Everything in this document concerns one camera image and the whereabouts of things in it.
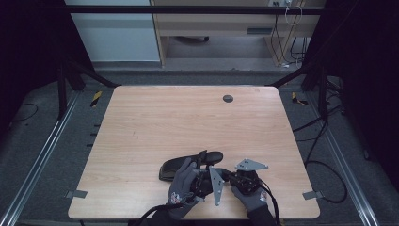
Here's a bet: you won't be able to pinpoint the black hanging cables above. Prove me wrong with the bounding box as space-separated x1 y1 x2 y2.
270 13 308 68

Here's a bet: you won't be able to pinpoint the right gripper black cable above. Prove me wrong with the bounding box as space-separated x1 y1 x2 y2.
258 180 282 226

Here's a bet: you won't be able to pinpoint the person's right hand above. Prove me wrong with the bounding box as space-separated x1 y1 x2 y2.
231 184 269 214

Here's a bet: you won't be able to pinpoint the thin black floor cable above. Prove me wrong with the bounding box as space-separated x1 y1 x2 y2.
12 103 40 122

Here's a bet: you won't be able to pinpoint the black curtain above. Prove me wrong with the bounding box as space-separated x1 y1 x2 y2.
0 0 93 149
305 0 399 185

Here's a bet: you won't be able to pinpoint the yellow-handled tool left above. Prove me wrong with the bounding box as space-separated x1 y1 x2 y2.
89 90 104 108

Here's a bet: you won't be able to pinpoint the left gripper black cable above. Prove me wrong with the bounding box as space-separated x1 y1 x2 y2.
130 202 186 226

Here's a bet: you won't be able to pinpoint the black horizontal bar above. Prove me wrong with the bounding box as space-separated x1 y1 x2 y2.
64 4 327 15

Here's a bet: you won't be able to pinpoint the white cabinet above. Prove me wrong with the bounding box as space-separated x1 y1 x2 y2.
63 0 161 63

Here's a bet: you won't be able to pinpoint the yellow-handled tool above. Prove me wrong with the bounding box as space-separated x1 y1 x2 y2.
89 90 104 108
291 91 310 106

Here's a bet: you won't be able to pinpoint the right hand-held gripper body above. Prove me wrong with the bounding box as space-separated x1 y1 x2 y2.
230 157 270 196

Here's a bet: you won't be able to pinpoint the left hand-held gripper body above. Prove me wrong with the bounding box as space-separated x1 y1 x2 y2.
188 166 226 207

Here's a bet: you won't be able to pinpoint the yellow-handled tool right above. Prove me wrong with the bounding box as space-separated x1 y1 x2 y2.
291 91 310 106

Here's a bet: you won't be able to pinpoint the black looped floor cable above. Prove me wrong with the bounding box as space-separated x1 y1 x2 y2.
304 159 349 204

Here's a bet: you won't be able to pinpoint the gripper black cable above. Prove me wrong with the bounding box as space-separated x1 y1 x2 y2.
130 202 186 226
258 180 282 226

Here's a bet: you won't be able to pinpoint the person's left hand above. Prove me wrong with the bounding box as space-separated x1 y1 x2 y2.
168 157 205 219

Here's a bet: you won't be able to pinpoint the white hanging cable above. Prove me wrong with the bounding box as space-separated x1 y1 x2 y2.
283 5 304 27

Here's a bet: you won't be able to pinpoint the light wooden desk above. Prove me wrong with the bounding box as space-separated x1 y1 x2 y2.
150 0 326 68

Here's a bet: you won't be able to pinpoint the black metal stand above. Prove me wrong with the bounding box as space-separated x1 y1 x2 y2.
268 60 329 120
56 58 121 121

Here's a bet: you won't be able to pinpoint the aluminium floor rail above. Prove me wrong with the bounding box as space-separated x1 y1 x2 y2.
305 93 381 226
0 89 81 226

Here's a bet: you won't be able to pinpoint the grey table bracket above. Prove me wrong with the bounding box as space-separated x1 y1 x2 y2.
64 189 88 200
302 189 325 202

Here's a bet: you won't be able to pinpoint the dark elongated object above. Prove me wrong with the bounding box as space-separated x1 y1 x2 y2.
173 35 211 44

